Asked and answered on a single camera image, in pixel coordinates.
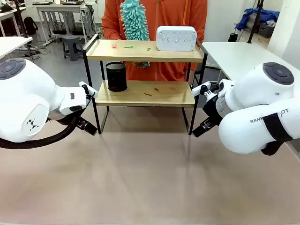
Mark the grey plastic stool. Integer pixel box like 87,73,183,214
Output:
61,36,83,62

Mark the person in orange hoodie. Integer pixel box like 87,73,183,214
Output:
101,0,208,88

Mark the black mesh pen holder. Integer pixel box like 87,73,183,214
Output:
105,61,128,92

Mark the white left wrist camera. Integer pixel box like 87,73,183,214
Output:
79,81,98,99

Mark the black tripod stand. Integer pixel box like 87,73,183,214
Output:
247,0,263,44

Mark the black slanted pole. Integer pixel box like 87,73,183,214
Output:
14,0,29,38

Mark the large white table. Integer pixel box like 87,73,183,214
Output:
201,41,300,82

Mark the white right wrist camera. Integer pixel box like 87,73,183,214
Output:
191,81,211,97

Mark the two-tier wooden black-frame shelf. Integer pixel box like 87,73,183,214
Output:
82,34,208,136

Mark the blue cloth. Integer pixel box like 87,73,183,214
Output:
235,7,280,32

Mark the small white table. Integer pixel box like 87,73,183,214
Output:
0,36,33,60

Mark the black backpack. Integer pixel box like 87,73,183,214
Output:
23,16,38,36

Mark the white metal-frame desk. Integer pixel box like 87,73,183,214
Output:
32,1,96,45

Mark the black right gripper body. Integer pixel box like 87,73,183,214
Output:
202,95,224,128

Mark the grey storage crate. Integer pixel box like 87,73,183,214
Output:
257,20,275,36

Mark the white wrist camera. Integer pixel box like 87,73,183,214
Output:
79,81,98,99
191,81,211,97

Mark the white rectangular electronic device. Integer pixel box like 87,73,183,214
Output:
156,26,197,52

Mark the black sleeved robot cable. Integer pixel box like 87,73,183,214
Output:
0,116,78,150

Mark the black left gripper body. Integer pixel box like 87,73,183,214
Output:
74,116,86,129

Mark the teal microfiber duster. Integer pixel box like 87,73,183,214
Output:
120,0,151,69

